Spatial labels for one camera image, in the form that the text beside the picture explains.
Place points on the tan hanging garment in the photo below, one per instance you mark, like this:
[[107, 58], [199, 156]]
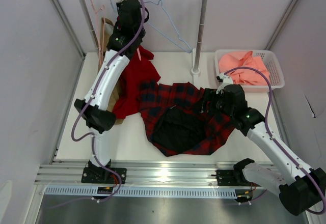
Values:
[[106, 30]]

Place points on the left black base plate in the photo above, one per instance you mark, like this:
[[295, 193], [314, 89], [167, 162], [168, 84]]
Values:
[[101, 176]]

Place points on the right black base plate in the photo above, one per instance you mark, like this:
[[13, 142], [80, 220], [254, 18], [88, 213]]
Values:
[[231, 178]]

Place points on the red plaid skirt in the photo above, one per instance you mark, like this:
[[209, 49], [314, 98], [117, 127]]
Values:
[[175, 123]]

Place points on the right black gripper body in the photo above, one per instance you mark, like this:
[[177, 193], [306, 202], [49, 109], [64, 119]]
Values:
[[217, 103]]

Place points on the aluminium mounting rail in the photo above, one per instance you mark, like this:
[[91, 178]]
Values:
[[139, 173]]

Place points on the pink hanger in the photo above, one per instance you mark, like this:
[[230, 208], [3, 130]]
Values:
[[98, 30], [139, 53]]

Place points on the pink garment in basket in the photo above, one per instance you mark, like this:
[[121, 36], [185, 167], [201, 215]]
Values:
[[246, 77]]

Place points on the red hanging garment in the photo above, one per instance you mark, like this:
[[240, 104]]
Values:
[[135, 73]]

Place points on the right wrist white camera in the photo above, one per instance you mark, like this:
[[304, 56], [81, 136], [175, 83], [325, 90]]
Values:
[[224, 80]]

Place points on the white slotted cable duct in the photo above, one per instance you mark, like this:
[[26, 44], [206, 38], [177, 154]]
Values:
[[209, 193]]

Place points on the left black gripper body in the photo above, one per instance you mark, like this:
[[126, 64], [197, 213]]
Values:
[[143, 34]]

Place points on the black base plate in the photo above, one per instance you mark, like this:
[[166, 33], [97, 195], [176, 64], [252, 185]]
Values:
[[101, 176], [231, 178]]

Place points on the right blue hanger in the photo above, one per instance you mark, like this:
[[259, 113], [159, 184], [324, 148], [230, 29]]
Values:
[[187, 47]]

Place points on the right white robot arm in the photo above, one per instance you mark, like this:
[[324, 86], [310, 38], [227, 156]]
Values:
[[297, 184]]

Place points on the white plastic basket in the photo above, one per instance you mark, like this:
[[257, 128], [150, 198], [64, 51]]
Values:
[[271, 62]]

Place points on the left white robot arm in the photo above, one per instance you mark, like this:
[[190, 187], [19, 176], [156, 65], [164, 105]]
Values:
[[93, 118]]

